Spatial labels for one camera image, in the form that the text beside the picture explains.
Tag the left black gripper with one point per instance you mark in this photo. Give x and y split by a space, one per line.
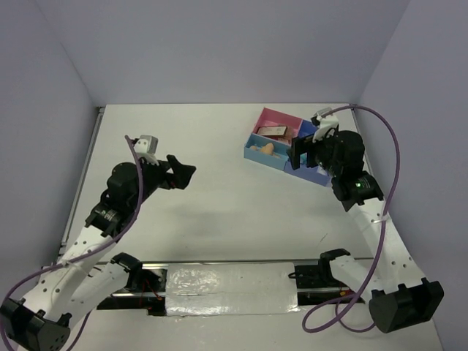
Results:
183 172

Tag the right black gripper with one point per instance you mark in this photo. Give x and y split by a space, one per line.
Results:
305 144

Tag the brown eyeshadow palette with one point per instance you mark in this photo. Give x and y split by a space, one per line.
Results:
272 131

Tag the pink rectangular compact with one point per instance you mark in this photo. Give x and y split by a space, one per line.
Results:
288 134

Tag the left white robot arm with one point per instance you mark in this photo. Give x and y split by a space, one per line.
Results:
67 292

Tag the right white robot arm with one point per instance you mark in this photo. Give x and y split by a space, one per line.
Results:
396 291

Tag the pink blue organizer box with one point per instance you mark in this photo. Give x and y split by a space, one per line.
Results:
280 159

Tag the silver foil tape cover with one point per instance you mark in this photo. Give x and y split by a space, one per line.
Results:
230 289

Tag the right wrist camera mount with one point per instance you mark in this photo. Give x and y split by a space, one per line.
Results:
325 122

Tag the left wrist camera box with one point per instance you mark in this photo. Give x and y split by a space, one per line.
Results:
145 146

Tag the black metal base rail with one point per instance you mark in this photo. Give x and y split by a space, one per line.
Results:
148 291

